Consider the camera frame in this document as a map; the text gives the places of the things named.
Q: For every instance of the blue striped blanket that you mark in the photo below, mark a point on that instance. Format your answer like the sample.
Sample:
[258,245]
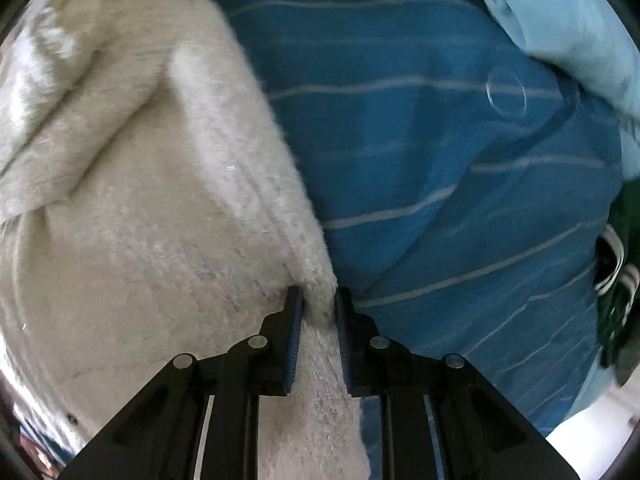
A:
[430,185]

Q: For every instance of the light blue cloth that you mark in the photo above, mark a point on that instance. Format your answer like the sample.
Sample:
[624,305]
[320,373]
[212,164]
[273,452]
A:
[555,25]

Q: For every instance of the green garment with white stripes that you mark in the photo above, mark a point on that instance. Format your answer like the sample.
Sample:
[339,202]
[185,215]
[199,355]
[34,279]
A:
[620,280]

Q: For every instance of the white fluffy towel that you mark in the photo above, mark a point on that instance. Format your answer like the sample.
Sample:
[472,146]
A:
[150,220]

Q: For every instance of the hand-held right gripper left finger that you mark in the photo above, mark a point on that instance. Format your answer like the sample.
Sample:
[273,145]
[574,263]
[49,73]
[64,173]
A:
[294,335]

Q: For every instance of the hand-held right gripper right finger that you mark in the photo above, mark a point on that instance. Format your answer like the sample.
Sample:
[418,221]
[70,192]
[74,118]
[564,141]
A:
[343,340]

